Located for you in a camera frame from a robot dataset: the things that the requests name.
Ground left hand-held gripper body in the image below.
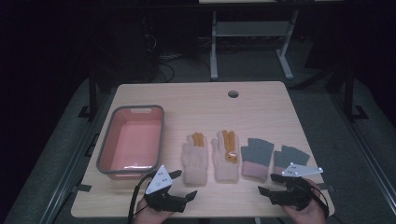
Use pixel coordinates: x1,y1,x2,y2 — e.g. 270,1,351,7
144,164,188,214

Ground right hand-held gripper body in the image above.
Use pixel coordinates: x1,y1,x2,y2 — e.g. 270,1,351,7
268,161,324,211

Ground beige glove with orange fingers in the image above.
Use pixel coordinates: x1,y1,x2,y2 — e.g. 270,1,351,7
181,132,209,187

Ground grey fingerless glove pink cuff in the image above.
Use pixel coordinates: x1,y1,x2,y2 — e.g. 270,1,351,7
273,145,311,176
240,137,276,182

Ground pink basin with grey rim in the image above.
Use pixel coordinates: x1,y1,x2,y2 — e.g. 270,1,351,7
95,105,165,181

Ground beige glove with animal figure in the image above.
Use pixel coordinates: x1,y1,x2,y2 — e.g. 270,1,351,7
210,130,241,183

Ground person's right hand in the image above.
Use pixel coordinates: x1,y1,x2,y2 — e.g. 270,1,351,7
281,178,327,224

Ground person's left hand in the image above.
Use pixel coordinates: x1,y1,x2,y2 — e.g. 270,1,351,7
134,197,175,224

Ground black metal stand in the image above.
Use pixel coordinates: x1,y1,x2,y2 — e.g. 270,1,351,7
342,66,370,122
78,66,98,123

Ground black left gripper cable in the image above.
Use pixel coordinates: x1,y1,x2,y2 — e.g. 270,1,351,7
127,170,157,224

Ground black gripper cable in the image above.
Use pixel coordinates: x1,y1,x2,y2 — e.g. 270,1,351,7
303,179,331,219
127,170,157,224

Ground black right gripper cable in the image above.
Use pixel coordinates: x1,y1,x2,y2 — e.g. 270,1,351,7
303,179,331,219

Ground cables on floor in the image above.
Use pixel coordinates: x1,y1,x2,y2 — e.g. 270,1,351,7
153,52,188,84

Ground white metal desk frame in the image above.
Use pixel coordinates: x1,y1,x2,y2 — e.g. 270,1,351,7
209,8,301,82

